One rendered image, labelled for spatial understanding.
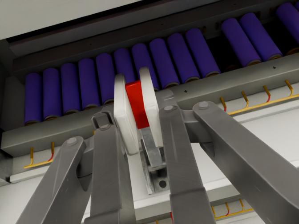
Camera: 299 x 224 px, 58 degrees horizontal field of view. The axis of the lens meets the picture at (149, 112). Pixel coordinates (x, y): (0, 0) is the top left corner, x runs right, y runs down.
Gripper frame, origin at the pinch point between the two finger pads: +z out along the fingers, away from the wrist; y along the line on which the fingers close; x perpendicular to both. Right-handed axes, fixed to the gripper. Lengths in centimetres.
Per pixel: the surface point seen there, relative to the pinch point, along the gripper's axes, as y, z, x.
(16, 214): -13.1, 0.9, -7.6
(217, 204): 6.0, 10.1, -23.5
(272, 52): 13.2, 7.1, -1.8
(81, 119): -5.7, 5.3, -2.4
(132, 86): 0.0, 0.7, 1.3
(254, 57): 11.5, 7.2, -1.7
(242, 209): 9.3, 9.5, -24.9
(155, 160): 0.0, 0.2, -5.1
